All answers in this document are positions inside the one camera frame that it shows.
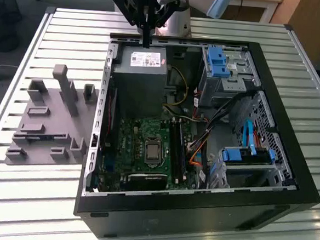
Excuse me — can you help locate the orange data cable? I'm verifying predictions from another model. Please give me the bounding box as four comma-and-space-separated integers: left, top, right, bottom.
188, 140, 207, 168

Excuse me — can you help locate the silver disk bay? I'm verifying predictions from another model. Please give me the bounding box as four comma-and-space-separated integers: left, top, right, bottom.
207, 144, 299, 195

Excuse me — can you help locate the green motherboard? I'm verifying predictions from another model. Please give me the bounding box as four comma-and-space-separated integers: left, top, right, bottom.
93, 112, 204, 197

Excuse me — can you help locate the wooden cabinet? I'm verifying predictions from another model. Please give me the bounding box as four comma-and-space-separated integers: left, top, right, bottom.
268, 0, 320, 65

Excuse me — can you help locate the wood top white desk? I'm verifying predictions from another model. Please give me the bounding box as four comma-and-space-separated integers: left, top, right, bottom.
227, 0, 285, 25

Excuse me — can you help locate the black graphics card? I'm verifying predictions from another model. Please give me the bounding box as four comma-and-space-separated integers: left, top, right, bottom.
119, 169, 169, 194

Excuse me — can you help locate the grey power supply unit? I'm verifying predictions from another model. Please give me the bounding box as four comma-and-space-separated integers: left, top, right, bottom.
109, 44, 170, 121

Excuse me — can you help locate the blue drive latch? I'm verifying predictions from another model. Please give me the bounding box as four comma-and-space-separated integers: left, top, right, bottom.
205, 45, 233, 78

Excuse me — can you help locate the black RAM slot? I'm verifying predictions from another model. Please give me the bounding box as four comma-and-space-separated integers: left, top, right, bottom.
167, 118, 184, 184
171, 118, 187, 183
164, 118, 180, 184

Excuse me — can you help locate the metal socket cover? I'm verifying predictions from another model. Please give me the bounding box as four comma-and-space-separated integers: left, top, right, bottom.
141, 135, 167, 168

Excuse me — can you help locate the grey parts rack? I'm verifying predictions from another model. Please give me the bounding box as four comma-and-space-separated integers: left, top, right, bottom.
4, 61, 102, 173

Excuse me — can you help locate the black cable bundle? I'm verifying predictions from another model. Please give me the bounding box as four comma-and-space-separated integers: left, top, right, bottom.
184, 85, 261, 192

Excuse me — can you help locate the yellow wire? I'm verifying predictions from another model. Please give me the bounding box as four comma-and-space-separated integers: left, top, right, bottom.
163, 65, 191, 108

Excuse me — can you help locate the red black twisted wire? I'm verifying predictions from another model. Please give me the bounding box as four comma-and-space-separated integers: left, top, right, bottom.
105, 88, 118, 144

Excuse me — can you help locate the red wire bundle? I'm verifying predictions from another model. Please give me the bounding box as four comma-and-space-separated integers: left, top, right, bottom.
191, 86, 211, 124

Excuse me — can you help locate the silver drive cage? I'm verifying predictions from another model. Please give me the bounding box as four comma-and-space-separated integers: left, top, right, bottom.
198, 44, 264, 111

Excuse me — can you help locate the silver CPU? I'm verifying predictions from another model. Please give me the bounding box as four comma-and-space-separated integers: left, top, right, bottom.
145, 143, 162, 161

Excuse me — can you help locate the black PC case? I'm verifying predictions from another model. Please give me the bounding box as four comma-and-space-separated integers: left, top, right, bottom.
71, 30, 320, 240

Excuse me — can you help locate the black mesh waste bin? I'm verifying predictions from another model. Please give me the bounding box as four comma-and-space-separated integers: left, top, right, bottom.
0, 0, 24, 54

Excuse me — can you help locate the light blue data cable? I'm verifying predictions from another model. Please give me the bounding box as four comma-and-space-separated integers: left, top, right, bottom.
241, 119, 259, 156

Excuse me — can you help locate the hard disk in blue carrier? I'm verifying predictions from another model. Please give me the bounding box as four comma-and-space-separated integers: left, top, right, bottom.
221, 145, 276, 166

